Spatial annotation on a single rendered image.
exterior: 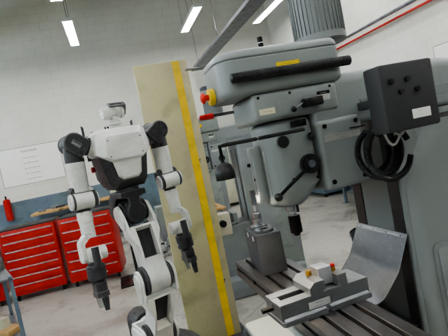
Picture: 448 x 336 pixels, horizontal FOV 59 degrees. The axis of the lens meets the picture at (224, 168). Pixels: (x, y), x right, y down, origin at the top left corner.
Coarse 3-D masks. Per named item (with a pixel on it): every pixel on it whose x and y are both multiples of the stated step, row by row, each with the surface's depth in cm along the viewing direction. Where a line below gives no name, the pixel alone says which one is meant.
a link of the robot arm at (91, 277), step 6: (102, 270) 186; (90, 276) 185; (96, 276) 184; (102, 276) 186; (96, 282) 186; (102, 282) 186; (96, 288) 184; (102, 288) 184; (96, 294) 185; (102, 294) 182; (108, 294) 184
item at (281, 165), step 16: (256, 128) 149; (272, 128) 141; (288, 128) 142; (256, 144) 151; (272, 144) 142; (288, 144) 142; (304, 144) 144; (272, 160) 143; (288, 160) 143; (272, 176) 144; (288, 176) 143; (304, 176) 144; (272, 192) 146; (288, 192) 143; (304, 192) 146
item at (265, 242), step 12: (252, 228) 193; (264, 228) 188; (252, 240) 188; (264, 240) 180; (276, 240) 181; (252, 252) 194; (264, 252) 180; (276, 252) 181; (252, 264) 201; (264, 264) 181; (276, 264) 182
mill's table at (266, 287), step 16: (240, 272) 206; (256, 272) 188; (288, 272) 180; (256, 288) 184; (272, 288) 165; (352, 304) 139; (368, 304) 134; (320, 320) 130; (336, 320) 128; (352, 320) 130; (368, 320) 124; (384, 320) 122; (400, 320) 120
